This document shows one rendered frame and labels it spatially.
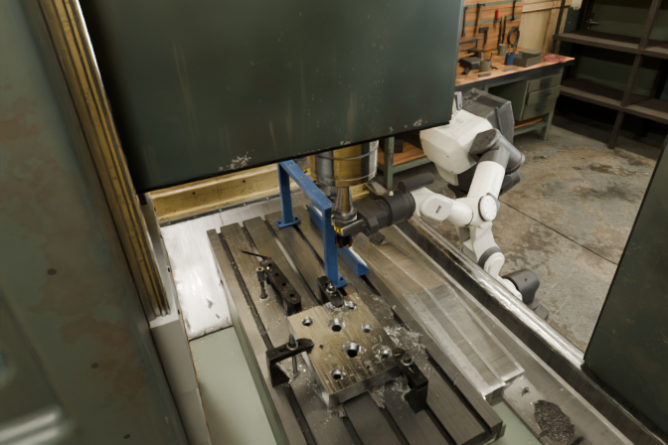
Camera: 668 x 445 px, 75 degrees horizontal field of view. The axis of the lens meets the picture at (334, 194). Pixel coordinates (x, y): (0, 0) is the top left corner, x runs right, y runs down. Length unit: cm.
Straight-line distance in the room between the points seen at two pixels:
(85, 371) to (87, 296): 12
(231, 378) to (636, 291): 128
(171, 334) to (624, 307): 113
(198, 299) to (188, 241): 28
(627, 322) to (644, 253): 21
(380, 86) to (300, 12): 21
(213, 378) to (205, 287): 40
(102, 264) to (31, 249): 7
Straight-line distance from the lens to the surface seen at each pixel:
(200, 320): 189
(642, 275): 136
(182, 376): 89
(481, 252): 216
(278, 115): 78
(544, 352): 173
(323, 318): 133
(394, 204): 113
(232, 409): 164
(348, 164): 93
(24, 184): 53
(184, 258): 203
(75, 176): 53
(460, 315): 175
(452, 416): 127
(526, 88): 462
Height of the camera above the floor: 195
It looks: 30 degrees down
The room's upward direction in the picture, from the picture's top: 2 degrees counter-clockwise
